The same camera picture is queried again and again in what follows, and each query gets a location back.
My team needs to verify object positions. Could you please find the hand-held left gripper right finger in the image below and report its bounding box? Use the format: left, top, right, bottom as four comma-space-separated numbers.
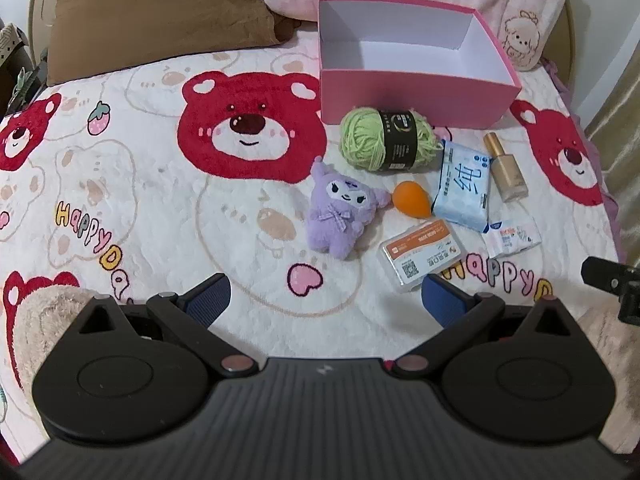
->
390, 273, 577, 378

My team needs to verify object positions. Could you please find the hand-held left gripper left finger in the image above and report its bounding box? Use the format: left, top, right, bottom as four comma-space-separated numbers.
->
76, 273, 261, 377

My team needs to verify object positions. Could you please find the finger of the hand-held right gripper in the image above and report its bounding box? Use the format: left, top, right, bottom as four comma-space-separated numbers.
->
581, 256, 640, 326

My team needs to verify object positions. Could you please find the clear box with orange label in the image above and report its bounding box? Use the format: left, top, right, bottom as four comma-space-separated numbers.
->
378, 220, 463, 294

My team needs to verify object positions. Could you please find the small white wipe packet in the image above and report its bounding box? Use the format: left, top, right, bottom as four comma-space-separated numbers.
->
482, 216, 543, 261

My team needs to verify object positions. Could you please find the orange makeup sponge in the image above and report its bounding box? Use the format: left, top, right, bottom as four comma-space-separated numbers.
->
392, 181, 432, 220

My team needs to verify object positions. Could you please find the blue wet wipes pack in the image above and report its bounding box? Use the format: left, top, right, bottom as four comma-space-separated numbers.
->
431, 140, 493, 233

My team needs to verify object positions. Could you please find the purple plush toy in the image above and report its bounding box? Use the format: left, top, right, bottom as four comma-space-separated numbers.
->
306, 156, 392, 261

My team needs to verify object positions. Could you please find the gold cosmetic bottle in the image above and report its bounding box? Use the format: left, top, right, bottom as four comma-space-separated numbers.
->
482, 131, 523, 204

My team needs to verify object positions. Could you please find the green yarn ball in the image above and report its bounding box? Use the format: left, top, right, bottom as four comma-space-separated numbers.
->
339, 105, 445, 173

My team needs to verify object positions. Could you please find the pink cardboard box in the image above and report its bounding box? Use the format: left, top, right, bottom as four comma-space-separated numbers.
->
318, 0, 522, 128

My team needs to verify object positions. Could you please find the bear printed blanket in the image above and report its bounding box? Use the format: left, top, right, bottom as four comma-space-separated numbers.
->
0, 35, 623, 461

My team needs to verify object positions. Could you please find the beige curtain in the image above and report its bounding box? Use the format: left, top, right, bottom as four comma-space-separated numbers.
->
585, 55, 640, 176

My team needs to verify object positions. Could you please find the brown pillow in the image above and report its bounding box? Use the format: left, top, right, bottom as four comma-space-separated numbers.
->
46, 0, 301, 87

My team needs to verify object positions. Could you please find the patterned cloth bag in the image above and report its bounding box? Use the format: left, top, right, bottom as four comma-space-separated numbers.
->
0, 24, 28, 63

